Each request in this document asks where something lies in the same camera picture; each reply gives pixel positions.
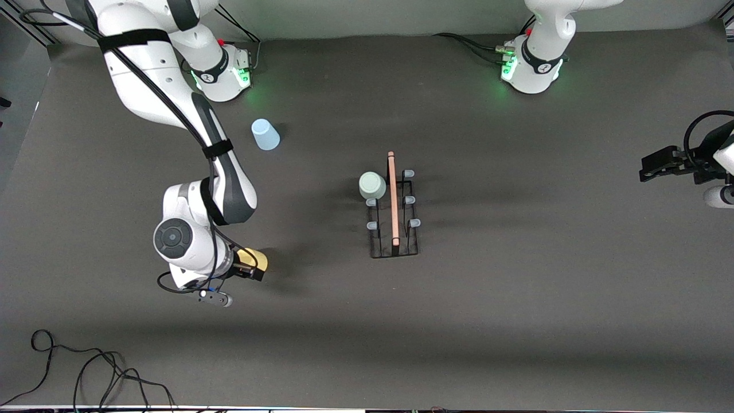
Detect yellow plastic cup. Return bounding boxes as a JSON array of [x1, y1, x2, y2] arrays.
[[235, 247, 270, 276]]

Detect pale green plastic cup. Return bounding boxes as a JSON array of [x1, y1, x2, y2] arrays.
[[358, 171, 388, 201]]

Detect black wire cup holder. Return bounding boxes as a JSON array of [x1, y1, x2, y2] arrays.
[[363, 151, 423, 260]]

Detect light blue plastic cup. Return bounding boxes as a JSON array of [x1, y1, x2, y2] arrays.
[[251, 118, 282, 151]]

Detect dark grey table mat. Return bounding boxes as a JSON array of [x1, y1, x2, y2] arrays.
[[0, 22, 734, 410]]

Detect black left gripper cable loop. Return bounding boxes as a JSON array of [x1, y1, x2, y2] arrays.
[[681, 109, 734, 174]]

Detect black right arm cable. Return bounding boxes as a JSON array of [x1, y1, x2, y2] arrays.
[[19, 5, 260, 295]]

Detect black right arm base cables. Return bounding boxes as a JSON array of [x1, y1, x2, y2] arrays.
[[215, 5, 263, 73]]

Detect black arm base cables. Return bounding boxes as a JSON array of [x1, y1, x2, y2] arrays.
[[215, 5, 263, 73], [432, 32, 517, 65]]

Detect loose black cable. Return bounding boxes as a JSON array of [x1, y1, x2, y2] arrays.
[[0, 329, 176, 410]]

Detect black left arm base cables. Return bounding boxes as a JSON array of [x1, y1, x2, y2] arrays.
[[432, 32, 517, 65]]

